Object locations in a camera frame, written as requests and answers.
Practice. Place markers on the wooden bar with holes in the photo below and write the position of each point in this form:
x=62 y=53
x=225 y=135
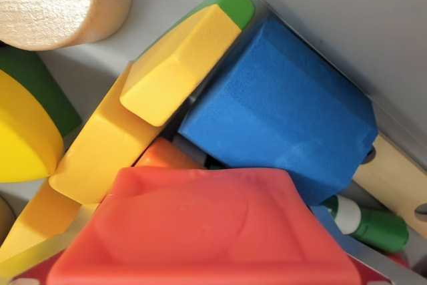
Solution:
x=393 y=178

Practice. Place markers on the green marker white band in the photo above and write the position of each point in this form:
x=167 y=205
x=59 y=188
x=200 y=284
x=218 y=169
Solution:
x=377 y=228

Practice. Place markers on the yellow banana tip slice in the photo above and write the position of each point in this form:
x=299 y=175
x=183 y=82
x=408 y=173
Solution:
x=23 y=131

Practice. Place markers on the blue foam block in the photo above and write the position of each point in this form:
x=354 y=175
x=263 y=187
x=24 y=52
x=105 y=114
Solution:
x=277 y=115

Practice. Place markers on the large wooden cylinder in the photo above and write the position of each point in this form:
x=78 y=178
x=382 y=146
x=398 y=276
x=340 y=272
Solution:
x=50 y=1

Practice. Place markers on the coral embossed soft cube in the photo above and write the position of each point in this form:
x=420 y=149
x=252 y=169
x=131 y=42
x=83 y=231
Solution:
x=200 y=231

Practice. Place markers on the orange wooden block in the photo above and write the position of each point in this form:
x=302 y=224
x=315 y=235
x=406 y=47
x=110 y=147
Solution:
x=163 y=156

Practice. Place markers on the green wooden arch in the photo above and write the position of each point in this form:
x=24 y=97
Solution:
x=36 y=84

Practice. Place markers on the light green wooden slice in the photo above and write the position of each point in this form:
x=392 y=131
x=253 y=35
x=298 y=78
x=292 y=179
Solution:
x=237 y=4

